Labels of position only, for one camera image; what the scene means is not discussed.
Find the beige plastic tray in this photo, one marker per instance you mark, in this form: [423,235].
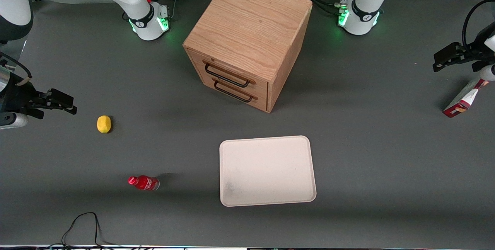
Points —
[267,170]

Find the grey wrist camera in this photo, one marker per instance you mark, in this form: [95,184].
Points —
[11,121]
[489,73]

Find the yellow lemon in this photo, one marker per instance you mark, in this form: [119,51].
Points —
[103,124]

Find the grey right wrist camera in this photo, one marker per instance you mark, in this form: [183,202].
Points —
[11,121]

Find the wooden drawer cabinet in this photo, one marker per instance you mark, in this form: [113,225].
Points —
[247,26]

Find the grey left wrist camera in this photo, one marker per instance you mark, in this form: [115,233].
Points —
[489,73]

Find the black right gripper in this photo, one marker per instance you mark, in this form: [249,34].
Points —
[16,94]

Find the red cookie box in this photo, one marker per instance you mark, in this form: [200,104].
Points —
[462,101]

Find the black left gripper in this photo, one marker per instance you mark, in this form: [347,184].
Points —
[474,54]

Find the red cola bottle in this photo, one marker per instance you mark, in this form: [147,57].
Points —
[145,182]

